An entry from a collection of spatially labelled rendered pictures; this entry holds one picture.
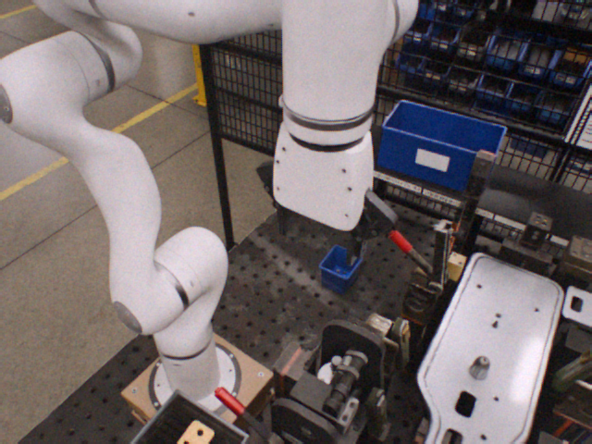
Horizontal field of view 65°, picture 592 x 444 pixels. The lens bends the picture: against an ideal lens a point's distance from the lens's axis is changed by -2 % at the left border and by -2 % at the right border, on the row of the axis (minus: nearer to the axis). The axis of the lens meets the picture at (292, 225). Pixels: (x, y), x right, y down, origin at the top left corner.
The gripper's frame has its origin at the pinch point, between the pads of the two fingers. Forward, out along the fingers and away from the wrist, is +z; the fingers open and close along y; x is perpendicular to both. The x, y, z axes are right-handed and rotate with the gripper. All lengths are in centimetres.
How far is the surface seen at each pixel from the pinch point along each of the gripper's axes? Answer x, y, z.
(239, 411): -12.4, -6.0, 31.3
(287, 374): -0.6, -4.7, 37.0
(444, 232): 33.9, 9.2, 23.3
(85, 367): 4, -112, 145
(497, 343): 31, 27, 45
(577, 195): 87, 33, 42
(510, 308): 42, 27, 45
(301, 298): 40, -26, 75
